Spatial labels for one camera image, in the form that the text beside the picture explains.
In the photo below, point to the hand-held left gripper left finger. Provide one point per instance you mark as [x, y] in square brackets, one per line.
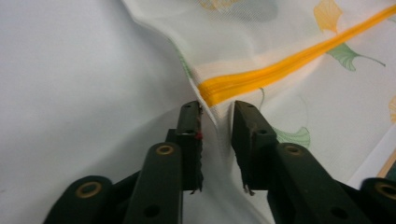
[190, 161]

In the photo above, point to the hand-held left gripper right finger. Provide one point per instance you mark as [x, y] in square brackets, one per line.
[252, 155]

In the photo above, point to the leaf print mesh laundry bag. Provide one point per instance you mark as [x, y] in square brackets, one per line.
[280, 37]

